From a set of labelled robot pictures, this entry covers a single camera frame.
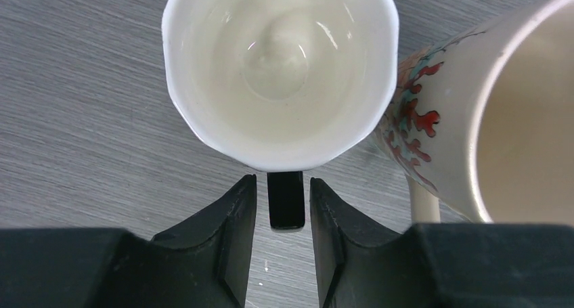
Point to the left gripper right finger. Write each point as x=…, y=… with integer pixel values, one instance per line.
x=361, y=263

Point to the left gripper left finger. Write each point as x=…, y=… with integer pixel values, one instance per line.
x=203, y=261

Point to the sea pattern beige mug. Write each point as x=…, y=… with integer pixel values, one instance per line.
x=483, y=121

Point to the black mug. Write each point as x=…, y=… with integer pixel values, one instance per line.
x=282, y=86

